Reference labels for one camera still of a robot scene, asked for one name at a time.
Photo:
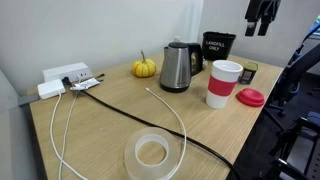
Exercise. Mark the red cup lid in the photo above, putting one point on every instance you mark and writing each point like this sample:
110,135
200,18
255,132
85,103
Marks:
250,97

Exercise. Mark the white power adapter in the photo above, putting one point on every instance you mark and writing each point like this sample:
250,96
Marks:
50,89

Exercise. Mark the stainless steel electric kettle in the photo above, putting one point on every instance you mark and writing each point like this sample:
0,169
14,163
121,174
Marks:
181,62

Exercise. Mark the black landfill bin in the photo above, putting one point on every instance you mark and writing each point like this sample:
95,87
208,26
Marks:
217,46

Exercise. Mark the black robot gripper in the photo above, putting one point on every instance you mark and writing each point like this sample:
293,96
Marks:
261,10

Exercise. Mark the white power strip box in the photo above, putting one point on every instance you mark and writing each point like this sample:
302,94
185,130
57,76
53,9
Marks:
75,72

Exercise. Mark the small yellow pumpkin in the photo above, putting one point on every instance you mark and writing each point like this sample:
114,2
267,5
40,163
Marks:
144,67

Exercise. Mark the spam can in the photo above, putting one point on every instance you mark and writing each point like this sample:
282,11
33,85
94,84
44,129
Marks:
249,71

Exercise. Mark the small foil packet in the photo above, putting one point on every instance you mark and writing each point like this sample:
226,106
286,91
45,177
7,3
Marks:
85,84

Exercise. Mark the clear tape roll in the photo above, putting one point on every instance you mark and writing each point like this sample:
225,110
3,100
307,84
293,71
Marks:
136,169

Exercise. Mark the white cup with red sleeve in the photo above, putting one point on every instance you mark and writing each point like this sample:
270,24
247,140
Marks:
223,78

